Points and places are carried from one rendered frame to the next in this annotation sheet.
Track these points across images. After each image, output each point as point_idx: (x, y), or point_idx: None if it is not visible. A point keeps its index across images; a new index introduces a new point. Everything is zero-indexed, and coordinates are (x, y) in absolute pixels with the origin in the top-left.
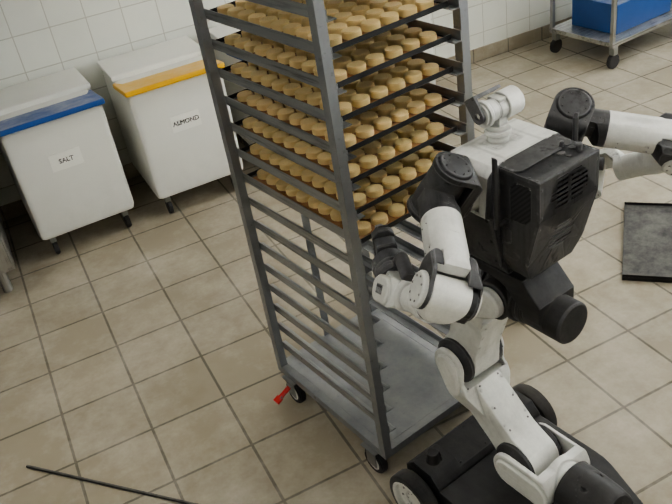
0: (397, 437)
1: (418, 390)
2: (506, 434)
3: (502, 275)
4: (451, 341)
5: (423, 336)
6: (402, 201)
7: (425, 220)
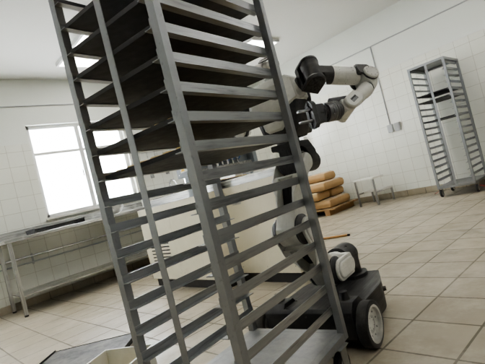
0: (327, 332)
1: (272, 343)
2: (328, 253)
3: (303, 141)
4: (299, 214)
5: (221, 337)
6: None
7: (336, 66)
